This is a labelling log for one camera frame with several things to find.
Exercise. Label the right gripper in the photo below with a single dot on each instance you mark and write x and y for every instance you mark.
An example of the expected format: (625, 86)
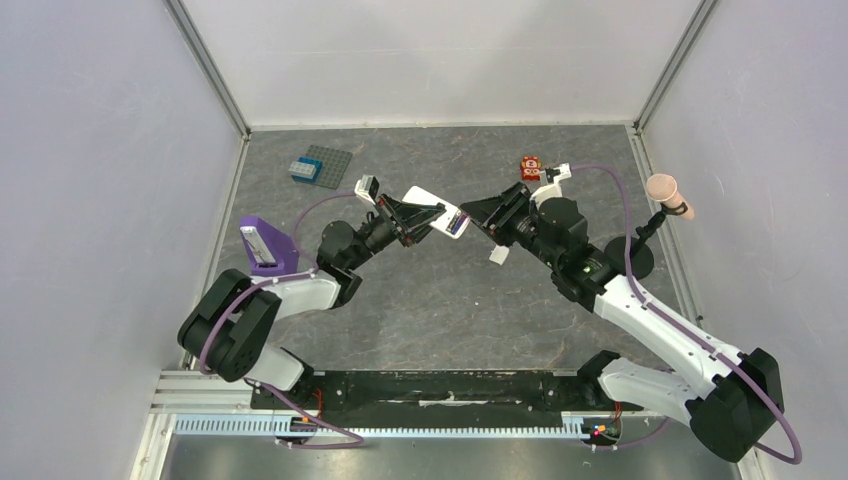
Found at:
(506, 212)

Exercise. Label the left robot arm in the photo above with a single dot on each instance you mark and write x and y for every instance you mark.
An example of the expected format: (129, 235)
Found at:
(228, 330)

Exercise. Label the pink microphone on black stand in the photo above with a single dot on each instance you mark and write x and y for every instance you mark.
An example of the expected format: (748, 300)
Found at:
(662, 189)

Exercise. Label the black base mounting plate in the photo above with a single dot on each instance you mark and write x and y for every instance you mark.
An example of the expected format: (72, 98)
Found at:
(453, 398)

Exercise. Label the black battery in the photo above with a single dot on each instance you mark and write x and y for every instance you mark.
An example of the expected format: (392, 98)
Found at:
(455, 218)

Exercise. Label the white remote control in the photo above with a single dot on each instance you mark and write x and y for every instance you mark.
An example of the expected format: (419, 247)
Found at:
(446, 210)

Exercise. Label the white slotted cable duct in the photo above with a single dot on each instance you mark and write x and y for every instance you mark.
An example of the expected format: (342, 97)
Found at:
(286, 426)

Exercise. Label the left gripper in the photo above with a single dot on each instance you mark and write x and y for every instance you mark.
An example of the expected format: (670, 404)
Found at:
(411, 219)

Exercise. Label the white battery cover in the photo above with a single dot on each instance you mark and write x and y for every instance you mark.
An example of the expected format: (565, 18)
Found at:
(499, 255)

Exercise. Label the blue lego brick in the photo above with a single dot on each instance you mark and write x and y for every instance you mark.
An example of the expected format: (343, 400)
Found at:
(305, 170)

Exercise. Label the blue purple battery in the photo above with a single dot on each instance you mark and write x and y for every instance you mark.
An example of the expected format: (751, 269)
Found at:
(457, 227)

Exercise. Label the purple stand with white device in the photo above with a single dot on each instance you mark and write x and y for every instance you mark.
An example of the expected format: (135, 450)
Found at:
(270, 252)

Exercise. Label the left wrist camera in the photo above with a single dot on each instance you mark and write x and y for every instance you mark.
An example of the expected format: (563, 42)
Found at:
(367, 188)

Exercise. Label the grey lego baseplate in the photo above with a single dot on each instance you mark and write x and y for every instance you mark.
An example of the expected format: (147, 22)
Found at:
(333, 165)

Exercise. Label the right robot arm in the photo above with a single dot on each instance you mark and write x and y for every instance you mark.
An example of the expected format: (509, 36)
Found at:
(728, 398)

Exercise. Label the red toy block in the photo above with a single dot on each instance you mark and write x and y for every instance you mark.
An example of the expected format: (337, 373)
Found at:
(530, 169)

